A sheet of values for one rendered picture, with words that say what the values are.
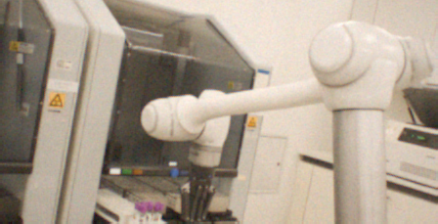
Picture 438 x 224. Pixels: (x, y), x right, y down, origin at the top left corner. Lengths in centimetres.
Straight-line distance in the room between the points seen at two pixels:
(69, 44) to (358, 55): 100
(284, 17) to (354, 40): 294
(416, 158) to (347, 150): 272
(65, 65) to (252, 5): 217
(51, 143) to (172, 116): 52
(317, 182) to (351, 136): 314
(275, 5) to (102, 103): 226
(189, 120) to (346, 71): 50
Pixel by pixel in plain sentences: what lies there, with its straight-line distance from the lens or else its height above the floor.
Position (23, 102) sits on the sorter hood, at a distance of 172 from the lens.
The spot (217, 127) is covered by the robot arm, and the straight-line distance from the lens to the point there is 153.
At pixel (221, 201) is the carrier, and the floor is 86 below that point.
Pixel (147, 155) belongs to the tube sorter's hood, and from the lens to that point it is 197.
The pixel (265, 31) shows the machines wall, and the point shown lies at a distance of 385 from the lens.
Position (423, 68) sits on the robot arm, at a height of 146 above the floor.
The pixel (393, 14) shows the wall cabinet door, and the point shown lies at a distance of 436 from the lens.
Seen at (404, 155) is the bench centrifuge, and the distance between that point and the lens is 384.
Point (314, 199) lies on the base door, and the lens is 424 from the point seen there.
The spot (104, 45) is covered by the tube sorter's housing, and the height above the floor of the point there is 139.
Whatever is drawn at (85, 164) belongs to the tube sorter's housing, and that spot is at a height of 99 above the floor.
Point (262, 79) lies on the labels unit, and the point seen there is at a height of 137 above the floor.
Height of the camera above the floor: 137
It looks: 3 degrees down
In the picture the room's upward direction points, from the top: 11 degrees clockwise
